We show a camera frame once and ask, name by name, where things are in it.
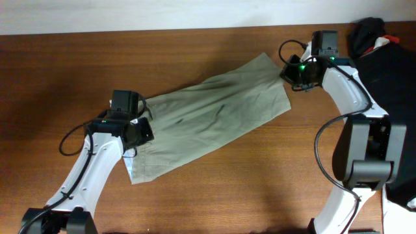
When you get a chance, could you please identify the khaki green shorts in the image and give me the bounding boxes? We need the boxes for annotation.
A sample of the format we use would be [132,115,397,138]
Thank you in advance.
[124,53,291,184]

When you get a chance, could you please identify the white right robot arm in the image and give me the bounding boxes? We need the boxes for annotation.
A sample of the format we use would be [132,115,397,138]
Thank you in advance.
[280,55,406,234]

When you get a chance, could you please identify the black garment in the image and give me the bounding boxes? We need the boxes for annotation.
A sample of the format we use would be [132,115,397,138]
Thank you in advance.
[347,18,415,209]

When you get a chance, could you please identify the red and white garment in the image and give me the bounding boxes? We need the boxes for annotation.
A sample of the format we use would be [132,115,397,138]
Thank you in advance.
[364,34,400,55]

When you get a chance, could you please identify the black left camera cable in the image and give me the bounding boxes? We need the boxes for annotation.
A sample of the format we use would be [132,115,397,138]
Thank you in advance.
[18,92,153,234]

